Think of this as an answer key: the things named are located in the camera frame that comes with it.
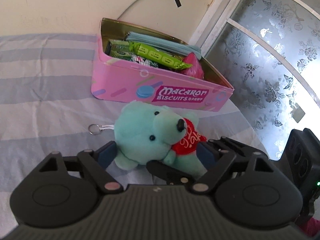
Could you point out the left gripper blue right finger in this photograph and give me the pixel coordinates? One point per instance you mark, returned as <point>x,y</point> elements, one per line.
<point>217,163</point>

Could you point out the floral small coin pouch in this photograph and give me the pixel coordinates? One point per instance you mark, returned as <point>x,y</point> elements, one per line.
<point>143,61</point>

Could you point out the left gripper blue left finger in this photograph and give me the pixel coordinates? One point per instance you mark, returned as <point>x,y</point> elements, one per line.
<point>93,168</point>

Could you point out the person's right hand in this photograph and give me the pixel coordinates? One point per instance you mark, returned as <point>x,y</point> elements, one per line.
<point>309,227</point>

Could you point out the teal plush teddy bear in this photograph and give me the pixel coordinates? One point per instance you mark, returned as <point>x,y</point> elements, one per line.
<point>145,132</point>

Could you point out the magenta zip wallet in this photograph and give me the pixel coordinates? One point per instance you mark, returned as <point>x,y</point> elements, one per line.
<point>195,70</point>

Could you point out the pink macaron biscuit tin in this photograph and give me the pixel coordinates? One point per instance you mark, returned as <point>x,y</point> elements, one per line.
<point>119,80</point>

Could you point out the striped blue bed sheet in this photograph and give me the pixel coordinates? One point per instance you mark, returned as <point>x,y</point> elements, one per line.
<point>46,105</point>

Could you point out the light teal fabric pouch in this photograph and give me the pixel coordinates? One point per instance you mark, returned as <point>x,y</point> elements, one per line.
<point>162,44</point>

